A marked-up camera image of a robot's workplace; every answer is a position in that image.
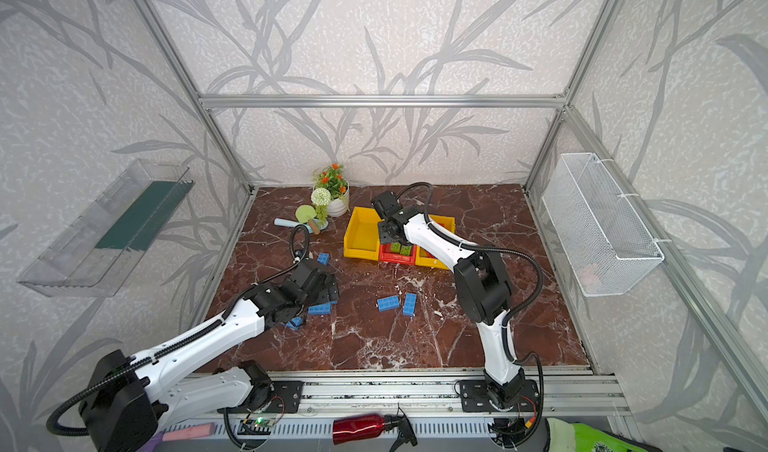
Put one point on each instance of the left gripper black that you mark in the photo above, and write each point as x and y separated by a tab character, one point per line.
321	280

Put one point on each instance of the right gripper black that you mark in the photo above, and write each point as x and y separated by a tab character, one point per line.
387	231

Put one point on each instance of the blue brick cluster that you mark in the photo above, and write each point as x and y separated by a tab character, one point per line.
321	309

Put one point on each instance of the green brick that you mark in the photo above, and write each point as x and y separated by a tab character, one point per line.
401	249

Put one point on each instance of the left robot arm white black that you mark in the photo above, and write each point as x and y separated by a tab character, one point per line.
130	398

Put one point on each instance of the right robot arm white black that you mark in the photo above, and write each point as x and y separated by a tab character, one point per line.
483	286

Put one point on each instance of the left yellow bin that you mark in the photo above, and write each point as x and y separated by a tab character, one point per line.
361	239

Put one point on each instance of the red middle bin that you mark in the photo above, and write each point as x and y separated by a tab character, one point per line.
387	257

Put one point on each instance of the potted plant orange flowers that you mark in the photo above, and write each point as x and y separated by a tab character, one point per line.
330	194

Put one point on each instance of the green toy shovel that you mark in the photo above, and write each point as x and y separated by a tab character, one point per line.
306	216

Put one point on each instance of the red spray bottle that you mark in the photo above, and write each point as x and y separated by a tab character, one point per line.
372	426

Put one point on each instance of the purple pink brush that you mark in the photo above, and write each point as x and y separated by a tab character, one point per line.
187	433

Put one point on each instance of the green white cloth object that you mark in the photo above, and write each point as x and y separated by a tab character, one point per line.
578	437

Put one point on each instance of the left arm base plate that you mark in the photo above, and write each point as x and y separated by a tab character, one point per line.
284	397

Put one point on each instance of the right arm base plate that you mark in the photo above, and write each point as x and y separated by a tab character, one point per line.
476	399

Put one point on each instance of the clear wall shelf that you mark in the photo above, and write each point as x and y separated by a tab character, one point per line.
95	255

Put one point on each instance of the white wire basket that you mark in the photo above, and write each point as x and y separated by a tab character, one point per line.
608	246

